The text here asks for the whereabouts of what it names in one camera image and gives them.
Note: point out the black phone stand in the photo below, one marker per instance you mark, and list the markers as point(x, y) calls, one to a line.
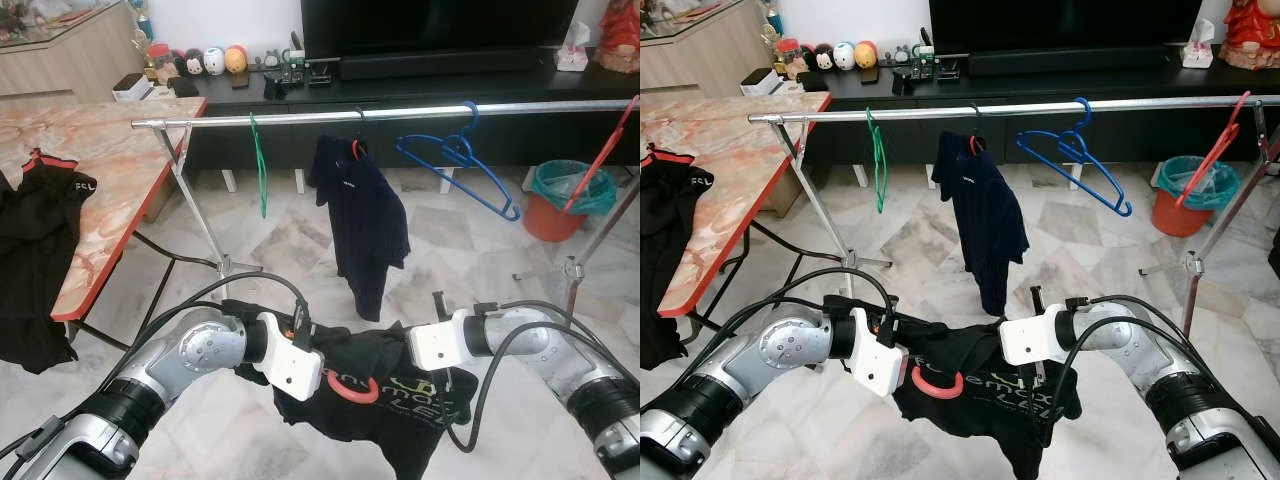
point(273, 88)
point(900, 83)

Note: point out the silver metal clothes rack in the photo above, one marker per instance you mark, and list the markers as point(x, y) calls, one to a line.
point(300, 116)
point(1000, 108)

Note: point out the blue plastic hanger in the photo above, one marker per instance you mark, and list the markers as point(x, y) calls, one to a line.
point(458, 153)
point(1072, 150)

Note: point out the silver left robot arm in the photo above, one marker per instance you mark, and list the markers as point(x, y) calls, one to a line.
point(190, 350)
point(785, 345)

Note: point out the black printed t-shirt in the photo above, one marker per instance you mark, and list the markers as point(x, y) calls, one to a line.
point(390, 420)
point(1000, 420)

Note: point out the orange bucket teal bag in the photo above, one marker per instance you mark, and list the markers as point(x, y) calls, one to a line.
point(550, 215)
point(1175, 212)

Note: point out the red robed statue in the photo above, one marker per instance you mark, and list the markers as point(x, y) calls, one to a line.
point(1250, 35)
point(620, 35)

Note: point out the black wallet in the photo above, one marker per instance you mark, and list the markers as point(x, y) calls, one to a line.
point(186, 88)
point(812, 82)

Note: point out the white tissue box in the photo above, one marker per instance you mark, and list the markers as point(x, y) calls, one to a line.
point(1198, 55)
point(572, 58)

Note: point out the green white small gadget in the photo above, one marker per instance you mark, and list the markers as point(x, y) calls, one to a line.
point(293, 65)
point(925, 60)

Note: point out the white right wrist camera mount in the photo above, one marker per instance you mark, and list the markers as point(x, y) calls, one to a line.
point(1028, 338)
point(435, 345)

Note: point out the black television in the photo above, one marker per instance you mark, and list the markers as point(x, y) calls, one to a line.
point(440, 25)
point(1060, 25)

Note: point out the green plastic hanger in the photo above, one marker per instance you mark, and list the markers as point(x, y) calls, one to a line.
point(878, 160)
point(260, 170)

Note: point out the black soundbar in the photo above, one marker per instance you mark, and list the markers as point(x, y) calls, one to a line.
point(1075, 62)
point(450, 66)

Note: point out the black polo shirt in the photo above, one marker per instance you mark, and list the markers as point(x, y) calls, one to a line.
point(40, 260)
point(670, 250)

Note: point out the yellow orange round plush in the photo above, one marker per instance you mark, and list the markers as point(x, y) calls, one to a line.
point(236, 59)
point(866, 55)

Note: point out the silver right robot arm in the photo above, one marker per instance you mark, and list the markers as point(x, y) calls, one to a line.
point(1130, 335)
point(540, 345)

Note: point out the white box black lid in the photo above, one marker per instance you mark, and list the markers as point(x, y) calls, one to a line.
point(762, 82)
point(130, 88)

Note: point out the light wooden sideboard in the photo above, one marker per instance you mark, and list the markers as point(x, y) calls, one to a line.
point(700, 60)
point(70, 65)

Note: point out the glass jar red lid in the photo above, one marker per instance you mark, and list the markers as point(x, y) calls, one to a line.
point(790, 58)
point(160, 62)

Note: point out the black round plush toy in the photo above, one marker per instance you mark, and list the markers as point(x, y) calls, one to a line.
point(810, 60)
point(183, 65)

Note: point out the navy polo shirt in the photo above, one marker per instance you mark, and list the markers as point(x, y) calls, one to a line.
point(985, 225)
point(365, 230)

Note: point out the marble folding table red edge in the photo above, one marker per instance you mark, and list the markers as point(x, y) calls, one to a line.
point(730, 170)
point(110, 170)

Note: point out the white blue round plush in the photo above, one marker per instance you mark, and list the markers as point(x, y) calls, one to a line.
point(214, 61)
point(845, 56)

